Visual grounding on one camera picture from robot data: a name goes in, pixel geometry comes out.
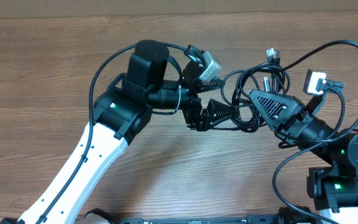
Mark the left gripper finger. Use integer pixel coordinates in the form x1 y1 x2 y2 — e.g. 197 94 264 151
200 99 238 131
196 77 223 93

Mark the black USB cable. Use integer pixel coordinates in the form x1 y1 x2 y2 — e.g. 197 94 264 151
221 47 291 134

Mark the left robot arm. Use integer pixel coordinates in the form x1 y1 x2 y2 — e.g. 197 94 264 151
18 40 237 224

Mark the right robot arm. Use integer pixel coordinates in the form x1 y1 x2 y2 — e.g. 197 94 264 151
249 90 358 223

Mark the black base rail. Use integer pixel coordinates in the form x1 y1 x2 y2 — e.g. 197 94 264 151
112 214 280 224

